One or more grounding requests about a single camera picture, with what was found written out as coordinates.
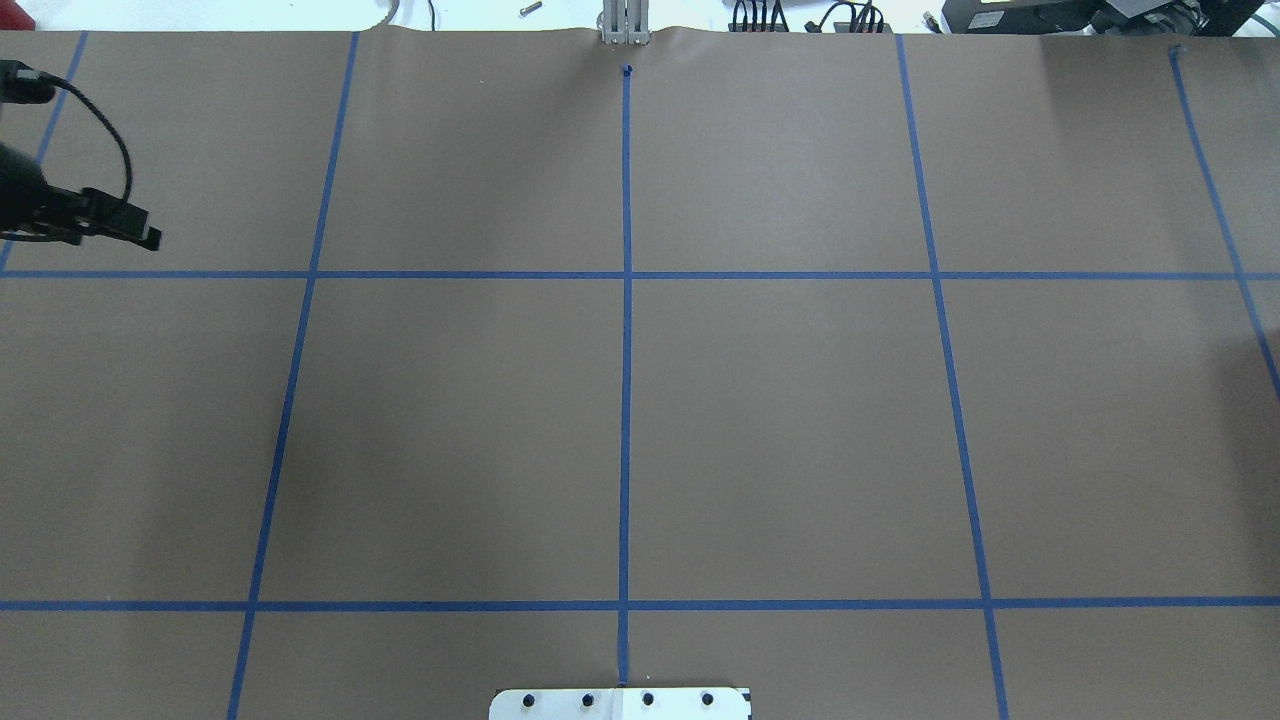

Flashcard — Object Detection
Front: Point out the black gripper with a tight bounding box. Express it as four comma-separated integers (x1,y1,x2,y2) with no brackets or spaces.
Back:
1,143,163,251

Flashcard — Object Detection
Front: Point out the aluminium frame post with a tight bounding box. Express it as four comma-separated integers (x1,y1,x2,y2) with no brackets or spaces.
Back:
598,0,652,45

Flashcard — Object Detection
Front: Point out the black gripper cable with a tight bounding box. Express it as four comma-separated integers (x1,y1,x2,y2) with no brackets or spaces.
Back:
40,70,134,205

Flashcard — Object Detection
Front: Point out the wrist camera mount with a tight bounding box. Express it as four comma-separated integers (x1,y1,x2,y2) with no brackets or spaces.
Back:
0,59,58,105

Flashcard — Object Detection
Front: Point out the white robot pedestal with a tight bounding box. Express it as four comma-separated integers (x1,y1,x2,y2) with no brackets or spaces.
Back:
488,685,753,719

